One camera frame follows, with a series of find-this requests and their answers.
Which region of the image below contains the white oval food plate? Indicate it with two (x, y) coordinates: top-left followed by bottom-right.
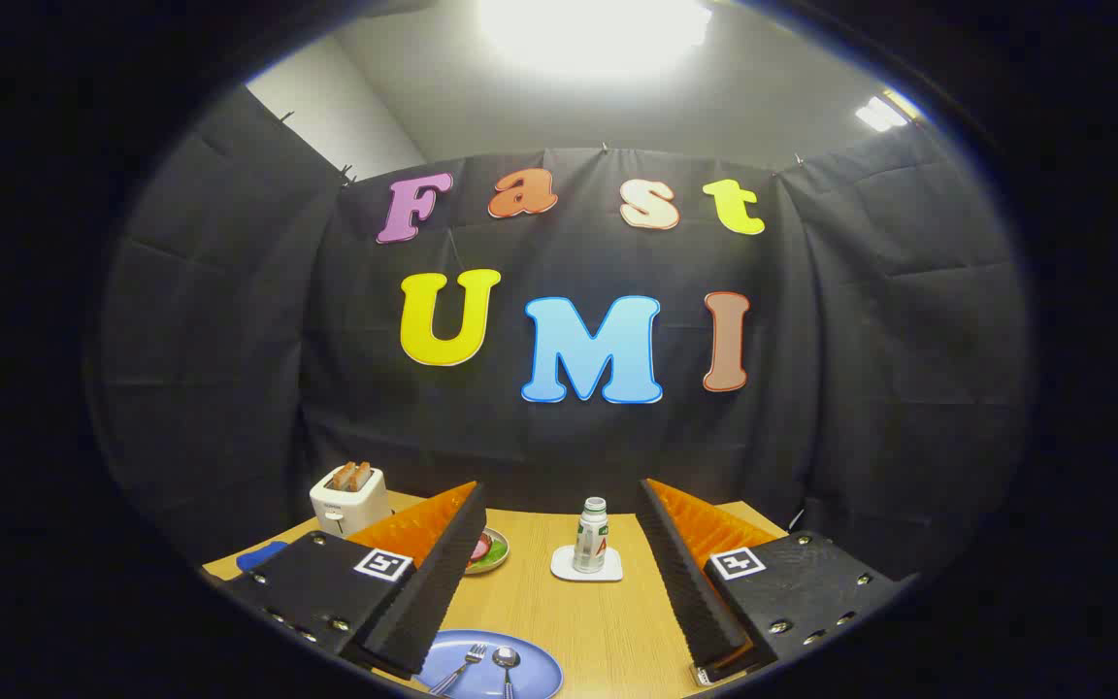
(465, 527), (510, 576)

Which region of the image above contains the white toaster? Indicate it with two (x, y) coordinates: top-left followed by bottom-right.
(310, 464), (393, 538)

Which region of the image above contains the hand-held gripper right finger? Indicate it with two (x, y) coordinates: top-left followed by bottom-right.
(639, 478), (914, 685)

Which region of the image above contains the blue towel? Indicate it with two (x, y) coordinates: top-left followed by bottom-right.
(236, 541), (290, 572)

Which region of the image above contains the white drink bottle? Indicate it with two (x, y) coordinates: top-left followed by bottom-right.
(574, 497), (610, 574)

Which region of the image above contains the large ceiling light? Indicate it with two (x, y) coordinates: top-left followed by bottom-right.
(477, 0), (715, 79)

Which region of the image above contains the checkered handle fork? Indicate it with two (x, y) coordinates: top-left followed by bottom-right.
(428, 643), (488, 696)

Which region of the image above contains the white coaster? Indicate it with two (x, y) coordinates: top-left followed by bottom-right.
(550, 545), (624, 583)

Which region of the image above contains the blue round plate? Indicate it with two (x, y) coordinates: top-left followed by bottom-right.
(416, 629), (564, 699)

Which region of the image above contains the small ceiling light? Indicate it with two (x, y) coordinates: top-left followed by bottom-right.
(855, 89), (924, 132)

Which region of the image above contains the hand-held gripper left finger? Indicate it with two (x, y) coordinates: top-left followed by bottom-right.
(219, 481), (488, 681)

